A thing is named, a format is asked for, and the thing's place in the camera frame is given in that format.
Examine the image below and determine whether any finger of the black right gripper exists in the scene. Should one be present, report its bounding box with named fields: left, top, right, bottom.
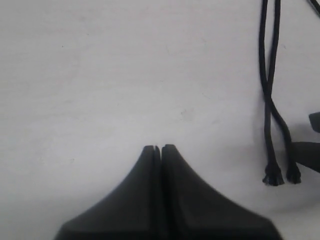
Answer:
left=291, top=142, right=320, bottom=173
left=308, top=112, right=320, bottom=133

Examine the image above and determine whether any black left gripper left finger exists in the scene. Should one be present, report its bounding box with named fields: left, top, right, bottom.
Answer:
left=55, top=145, right=160, bottom=240

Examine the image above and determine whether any black rope strand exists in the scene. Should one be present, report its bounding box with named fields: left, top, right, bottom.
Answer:
left=259, top=0, right=302, bottom=185
left=262, top=0, right=285, bottom=187
left=307, top=0, right=320, bottom=14

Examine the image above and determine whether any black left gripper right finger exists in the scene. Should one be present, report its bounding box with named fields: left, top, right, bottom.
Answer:
left=161, top=144, right=278, bottom=240

